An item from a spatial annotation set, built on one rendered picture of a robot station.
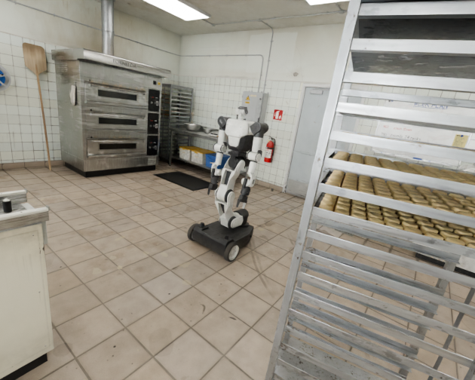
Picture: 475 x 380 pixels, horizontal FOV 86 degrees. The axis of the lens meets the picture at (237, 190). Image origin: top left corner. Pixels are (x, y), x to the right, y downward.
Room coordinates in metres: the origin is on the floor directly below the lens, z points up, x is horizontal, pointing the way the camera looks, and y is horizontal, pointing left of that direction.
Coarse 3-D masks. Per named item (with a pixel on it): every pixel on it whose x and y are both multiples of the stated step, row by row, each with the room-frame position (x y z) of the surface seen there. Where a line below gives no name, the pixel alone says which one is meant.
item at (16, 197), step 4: (24, 188) 1.25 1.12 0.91; (4, 192) 1.18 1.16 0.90; (8, 192) 1.19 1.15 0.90; (12, 192) 1.20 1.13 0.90; (16, 192) 1.20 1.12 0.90; (20, 192) 1.22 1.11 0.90; (24, 192) 1.23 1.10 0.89; (0, 196) 1.15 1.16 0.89; (4, 196) 1.17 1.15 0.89; (8, 196) 1.18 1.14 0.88; (12, 196) 1.19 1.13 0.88; (16, 196) 1.20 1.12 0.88; (20, 196) 1.22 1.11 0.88; (24, 196) 1.23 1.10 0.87; (0, 200) 1.15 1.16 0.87; (12, 200) 1.19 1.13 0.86; (16, 200) 1.20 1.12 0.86; (20, 200) 1.22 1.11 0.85; (24, 200) 1.23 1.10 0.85; (0, 204) 1.15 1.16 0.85
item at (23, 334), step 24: (0, 240) 0.92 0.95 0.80; (24, 240) 0.99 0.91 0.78; (0, 264) 0.91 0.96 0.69; (24, 264) 0.98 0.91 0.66; (0, 288) 0.90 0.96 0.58; (24, 288) 0.97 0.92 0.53; (0, 312) 0.89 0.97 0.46; (24, 312) 0.96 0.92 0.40; (48, 312) 1.04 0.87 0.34; (0, 336) 0.88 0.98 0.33; (24, 336) 0.95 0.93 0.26; (48, 336) 1.03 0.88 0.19; (0, 360) 0.87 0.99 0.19; (24, 360) 0.94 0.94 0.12
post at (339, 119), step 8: (344, 88) 1.27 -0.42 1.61; (344, 96) 1.27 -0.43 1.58; (336, 120) 1.27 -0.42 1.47; (336, 128) 1.27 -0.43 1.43; (336, 144) 1.26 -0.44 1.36; (320, 192) 1.27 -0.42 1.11; (312, 224) 1.27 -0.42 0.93; (312, 240) 1.26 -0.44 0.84; (304, 272) 1.26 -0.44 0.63; (288, 320) 1.27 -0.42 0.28; (288, 336) 1.26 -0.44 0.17
